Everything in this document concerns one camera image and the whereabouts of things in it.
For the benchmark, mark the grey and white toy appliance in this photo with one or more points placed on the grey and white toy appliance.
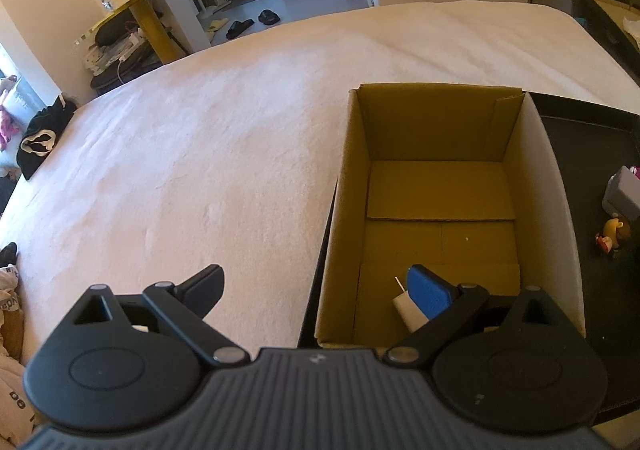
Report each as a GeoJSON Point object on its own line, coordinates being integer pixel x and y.
{"type": "Point", "coordinates": [620, 192]}

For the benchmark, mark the yellow round table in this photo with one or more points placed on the yellow round table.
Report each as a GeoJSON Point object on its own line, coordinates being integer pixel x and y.
{"type": "Point", "coordinates": [150, 25]}

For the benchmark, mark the black and white garment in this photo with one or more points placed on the black and white garment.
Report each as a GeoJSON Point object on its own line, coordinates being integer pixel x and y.
{"type": "Point", "coordinates": [47, 123]}

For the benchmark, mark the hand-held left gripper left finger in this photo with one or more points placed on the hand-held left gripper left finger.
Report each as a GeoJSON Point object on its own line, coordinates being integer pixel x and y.
{"type": "Point", "coordinates": [209, 286]}

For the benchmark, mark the black slipper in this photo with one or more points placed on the black slipper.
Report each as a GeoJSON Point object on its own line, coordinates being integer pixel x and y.
{"type": "Point", "coordinates": [269, 17]}
{"type": "Point", "coordinates": [240, 28]}

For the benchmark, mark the white power strip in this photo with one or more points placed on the white power strip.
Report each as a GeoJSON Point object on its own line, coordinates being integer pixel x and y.
{"type": "Point", "coordinates": [127, 43]}

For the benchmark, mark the black picture frame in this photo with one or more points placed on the black picture frame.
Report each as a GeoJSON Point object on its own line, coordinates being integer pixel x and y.
{"type": "Point", "coordinates": [607, 23]}

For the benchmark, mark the small brown-haired figurine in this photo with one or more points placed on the small brown-haired figurine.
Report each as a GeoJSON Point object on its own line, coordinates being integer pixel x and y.
{"type": "Point", "coordinates": [612, 232]}

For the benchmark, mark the black tray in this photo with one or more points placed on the black tray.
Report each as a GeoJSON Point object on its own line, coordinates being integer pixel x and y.
{"type": "Point", "coordinates": [590, 155]}

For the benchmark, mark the black bag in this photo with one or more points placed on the black bag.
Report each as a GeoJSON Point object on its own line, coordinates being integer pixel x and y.
{"type": "Point", "coordinates": [112, 29]}

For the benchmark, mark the cardboard box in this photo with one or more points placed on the cardboard box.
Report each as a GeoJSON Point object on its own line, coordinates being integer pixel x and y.
{"type": "Point", "coordinates": [435, 130]}

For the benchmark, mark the pink plush toy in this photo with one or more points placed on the pink plush toy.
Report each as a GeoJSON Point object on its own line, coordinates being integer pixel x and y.
{"type": "Point", "coordinates": [6, 128]}

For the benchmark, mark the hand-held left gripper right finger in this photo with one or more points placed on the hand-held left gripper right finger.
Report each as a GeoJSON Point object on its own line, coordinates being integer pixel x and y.
{"type": "Point", "coordinates": [430, 295]}

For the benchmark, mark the white printed clothing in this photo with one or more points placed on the white printed clothing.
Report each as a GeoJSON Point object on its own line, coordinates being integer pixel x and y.
{"type": "Point", "coordinates": [10, 380]}

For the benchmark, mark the beige slippers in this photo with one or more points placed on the beige slippers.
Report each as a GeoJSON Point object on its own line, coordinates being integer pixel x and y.
{"type": "Point", "coordinates": [217, 25]}

